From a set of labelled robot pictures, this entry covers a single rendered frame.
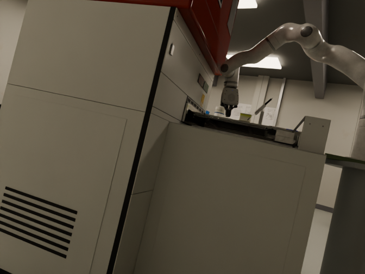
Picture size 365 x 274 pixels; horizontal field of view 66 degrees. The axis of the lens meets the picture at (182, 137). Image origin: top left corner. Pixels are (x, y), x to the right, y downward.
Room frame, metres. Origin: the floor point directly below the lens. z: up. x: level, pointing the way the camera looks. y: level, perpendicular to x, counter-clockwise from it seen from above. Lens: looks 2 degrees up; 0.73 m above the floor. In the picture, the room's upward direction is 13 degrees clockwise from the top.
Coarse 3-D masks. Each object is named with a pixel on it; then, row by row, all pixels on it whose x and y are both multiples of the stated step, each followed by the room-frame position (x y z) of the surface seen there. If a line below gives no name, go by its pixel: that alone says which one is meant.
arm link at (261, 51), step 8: (264, 40) 1.52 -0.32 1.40; (256, 48) 1.54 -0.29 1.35; (264, 48) 1.52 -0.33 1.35; (272, 48) 1.52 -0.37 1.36; (232, 56) 1.55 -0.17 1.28; (240, 56) 1.54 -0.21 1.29; (248, 56) 1.54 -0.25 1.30; (256, 56) 1.55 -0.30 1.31; (264, 56) 1.55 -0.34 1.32; (224, 64) 1.57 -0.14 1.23; (232, 64) 1.54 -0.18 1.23; (240, 64) 1.53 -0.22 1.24; (224, 72) 1.57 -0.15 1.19; (232, 72) 1.58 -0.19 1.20
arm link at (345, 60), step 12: (312, 48) 1.37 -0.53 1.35; (324, 48) 1.38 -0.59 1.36; (336, 48) 1.28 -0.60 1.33; (324, 60) 1.35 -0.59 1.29; (336, 60) 1.28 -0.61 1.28; (348, 60) 1.24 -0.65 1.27; (360, 60) 1.23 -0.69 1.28; (348, 72) 1.26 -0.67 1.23; (360, 72) 1.25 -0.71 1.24; (360, 84) 1.27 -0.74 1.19
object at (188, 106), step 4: (188, 104) 1.37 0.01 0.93; (184, 108) 1.36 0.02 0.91; (188, 108) 1.38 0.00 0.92; (192, 108) 1.45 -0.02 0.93; (184, 112) 1.36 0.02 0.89; (192, 112) 1.49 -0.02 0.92; (196, 112) 1.53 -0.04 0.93; (184, 116) 1.36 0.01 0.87; (184, 120) 1.36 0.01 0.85; (188, 120) 1.43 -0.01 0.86; (188, 124) 1.48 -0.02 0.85; (196, 124) 1.59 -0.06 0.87
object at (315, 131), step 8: (312, 120) 1.10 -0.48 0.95; (320, 120) 1.09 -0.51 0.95; (328, 120) 1.08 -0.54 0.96; (304, 128) 1.10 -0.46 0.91; (312, 128) 1.10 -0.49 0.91; (320, 128) 1.09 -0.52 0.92; (328, 128) 1.08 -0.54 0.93; (304, 136) 1.10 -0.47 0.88; (312, 136) 1.09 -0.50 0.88; (320, 136) 1.09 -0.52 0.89; (304, 144) 1.10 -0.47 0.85; (312, 144) 1.09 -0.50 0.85; (320, 144) 1.08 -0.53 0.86; (320, 152) 1.08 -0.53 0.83
